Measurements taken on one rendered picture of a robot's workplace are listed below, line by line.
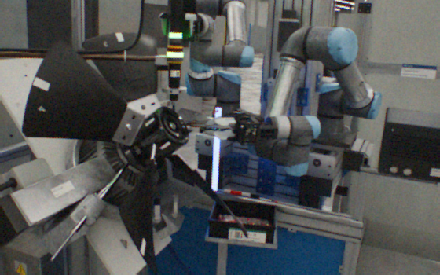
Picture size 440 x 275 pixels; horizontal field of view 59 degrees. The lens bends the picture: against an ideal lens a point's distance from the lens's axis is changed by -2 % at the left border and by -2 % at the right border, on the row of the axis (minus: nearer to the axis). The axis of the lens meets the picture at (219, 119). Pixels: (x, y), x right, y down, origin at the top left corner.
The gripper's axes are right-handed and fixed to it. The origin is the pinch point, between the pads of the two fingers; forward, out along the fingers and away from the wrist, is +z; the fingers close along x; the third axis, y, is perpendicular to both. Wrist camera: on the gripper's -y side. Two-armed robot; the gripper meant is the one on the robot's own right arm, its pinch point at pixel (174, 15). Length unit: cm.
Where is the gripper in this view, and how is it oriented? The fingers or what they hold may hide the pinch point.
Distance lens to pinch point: 110.2
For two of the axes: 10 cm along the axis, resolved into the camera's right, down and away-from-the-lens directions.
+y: -0.5, 9.7, 2.2
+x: -9.8, -0.9, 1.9
